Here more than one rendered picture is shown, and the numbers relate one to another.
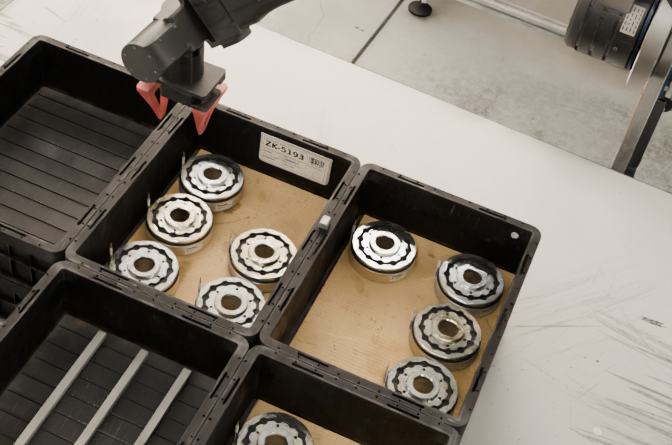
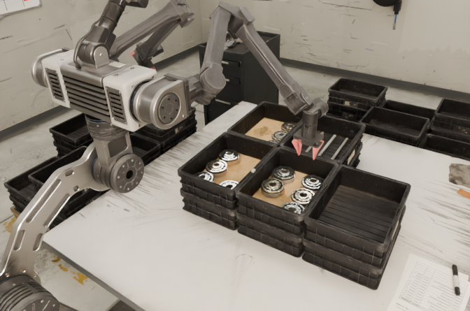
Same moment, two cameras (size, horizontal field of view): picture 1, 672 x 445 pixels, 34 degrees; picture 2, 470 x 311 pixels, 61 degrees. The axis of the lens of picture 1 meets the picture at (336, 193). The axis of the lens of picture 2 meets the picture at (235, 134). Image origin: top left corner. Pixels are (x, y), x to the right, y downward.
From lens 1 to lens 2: 2.49 m
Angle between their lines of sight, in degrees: 102
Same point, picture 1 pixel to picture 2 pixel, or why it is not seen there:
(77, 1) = not seen: outside the picture
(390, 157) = (201, 279)
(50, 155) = (361, 230)
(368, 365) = (241, 166)
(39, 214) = (355, 207)
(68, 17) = not seen: outside the picture
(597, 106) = not seen: outside the picture
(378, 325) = (236, 175)
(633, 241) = (109, 238)
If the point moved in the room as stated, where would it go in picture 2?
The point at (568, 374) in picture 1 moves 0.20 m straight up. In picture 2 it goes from (168, 196) to (164, 162)
